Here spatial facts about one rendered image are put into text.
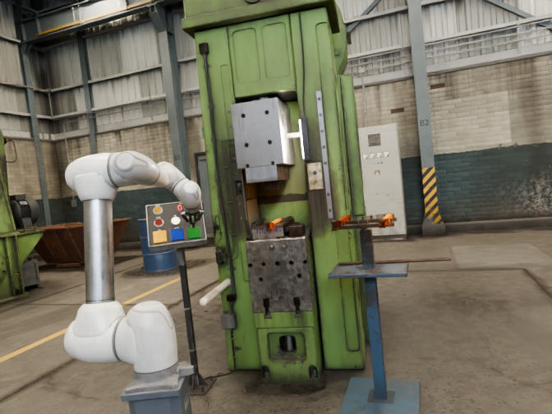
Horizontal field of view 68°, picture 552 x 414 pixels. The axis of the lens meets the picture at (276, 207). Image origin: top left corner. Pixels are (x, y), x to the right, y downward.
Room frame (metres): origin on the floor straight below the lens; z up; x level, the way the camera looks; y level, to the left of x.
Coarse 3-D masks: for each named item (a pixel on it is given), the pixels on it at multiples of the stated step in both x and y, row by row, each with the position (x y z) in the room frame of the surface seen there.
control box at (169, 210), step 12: (168, 204) 2.54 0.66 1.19; (180, 204) 2.56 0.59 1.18; (156, 216) 2.49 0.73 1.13; (168, 216) 2.50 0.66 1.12; (180, 216) 2.51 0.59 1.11; (156, 228) 2.45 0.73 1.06; (168, 228) 2.46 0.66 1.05; (204, 228) 2.49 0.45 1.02; (168, 240) 2.42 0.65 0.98; (180, 240) 2.43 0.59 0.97; (192, 240) 2.44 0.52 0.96; (204, 240) 2.46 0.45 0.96
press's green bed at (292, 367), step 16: (256, 320) 2.50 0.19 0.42; (272, 320) 2.48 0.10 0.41; (288, 320) 2.46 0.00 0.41; (304, 320) 2.44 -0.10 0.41; (272, 336) 2.53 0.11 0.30; (288, 336) 2.54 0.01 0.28; (304, 336) 2.49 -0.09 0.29; (320, 336) 2.68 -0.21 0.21; (272, 352) 2.53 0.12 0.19; (288, 352) 2.51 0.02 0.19; (304, 352) 2.49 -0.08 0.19; (320, 352) 2.60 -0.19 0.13; (272, 368) 2.49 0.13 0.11; (288, 368) 2.47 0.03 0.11; (304, 368) 2.45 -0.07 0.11; (320, 368) 2.53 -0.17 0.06
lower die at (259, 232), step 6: (282, 222) 2.69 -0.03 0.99; (288, 222) 2.71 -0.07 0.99; (294, 222) 2.92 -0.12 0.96; (258, 228) 2.55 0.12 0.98; (264, 228) 2.53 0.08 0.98; (276, 228) 2.52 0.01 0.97; (282, 228) 2.51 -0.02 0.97; (252, 234) 2.55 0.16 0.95; (258, 234) 2.54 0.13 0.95; (264, 234) 2.53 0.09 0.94; (270, 234) 2.53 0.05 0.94; (276, 234) 2.52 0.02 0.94; (282, 234) 2.51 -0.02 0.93
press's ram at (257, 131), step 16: (240, 112) 2.55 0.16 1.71; (256, 112) 2.53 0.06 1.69; (272, 112) 2.51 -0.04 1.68; (288, 112) 2.85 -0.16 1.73; (240, 128) 2.55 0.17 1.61; (256, 128) 2.53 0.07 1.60; (272, 128) 2.51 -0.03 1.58; (288, 128) 2.78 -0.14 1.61; (240, 144) 2.56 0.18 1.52; (256, 144) 2.53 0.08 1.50; (272, 144) 2.51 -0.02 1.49; (288, 144) 2.72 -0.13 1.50; (240, 160) 2.56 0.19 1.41; (256, 160) 2.53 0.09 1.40; (272, 160) 2.51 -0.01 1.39; (288, 160) 2.66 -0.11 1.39
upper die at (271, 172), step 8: (248, 168) 2.55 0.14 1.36; (256, 168) 2.54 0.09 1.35; (264, 168) 2.52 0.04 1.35; (272, 168) 2.51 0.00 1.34; (280, 168) 2.62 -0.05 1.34; (288, 168) 2.91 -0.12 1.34; (248, 176) 2.55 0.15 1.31; (256, 176) 2.54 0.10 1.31; (264, 176) 2.53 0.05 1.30; (272, 176) 2.52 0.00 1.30; (280, 176) 2.60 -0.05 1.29; (288, 176) 2.88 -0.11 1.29
